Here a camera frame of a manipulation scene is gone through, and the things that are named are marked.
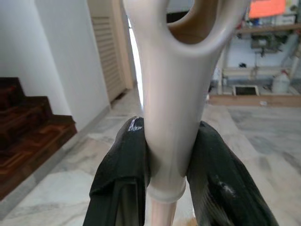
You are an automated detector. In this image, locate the dark wooden staircase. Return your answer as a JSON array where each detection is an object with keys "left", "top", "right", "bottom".
[{"left": 0, "top": 77, "right": 78, "bottom": 196}]

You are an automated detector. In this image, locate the beige louvered door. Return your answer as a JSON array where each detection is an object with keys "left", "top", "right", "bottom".
[{"left": 88, "top": 0, "right": 136, "bottom": 104}]

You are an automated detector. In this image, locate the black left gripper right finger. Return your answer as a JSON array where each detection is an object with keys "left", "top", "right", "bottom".
[{"left": 186, "top": 120, "right": 281, "bottom": 226}]

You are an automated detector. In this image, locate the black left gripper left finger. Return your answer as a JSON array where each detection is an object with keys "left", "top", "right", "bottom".
[{"left": 88, "top": 116, "right": 151, "bottom": 226}]

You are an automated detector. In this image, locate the beige broom with long handle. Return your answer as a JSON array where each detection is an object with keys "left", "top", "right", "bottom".
[{"left": 122, "top": 0, "right": 253, "bottom": 226}]

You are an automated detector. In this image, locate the white plastic jug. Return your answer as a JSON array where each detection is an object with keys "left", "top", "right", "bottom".
[{"left": 272, "top": 73, "right": 290, "bottom": 93}]

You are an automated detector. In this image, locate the orange board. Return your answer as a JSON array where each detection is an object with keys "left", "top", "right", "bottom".
[{"left": 248, "top": 0, "right": 286, "bottom": 19}]

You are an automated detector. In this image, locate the white rectangular frame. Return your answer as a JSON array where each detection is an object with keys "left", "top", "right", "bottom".
[{"left": 232, "top": 85, "right": 260, "bottom": 96}]

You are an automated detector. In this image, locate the wooden storage shelf rack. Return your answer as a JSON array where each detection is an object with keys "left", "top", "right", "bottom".
[{"left": 221, "top": 13, "right": 301, "bottom": 95}]

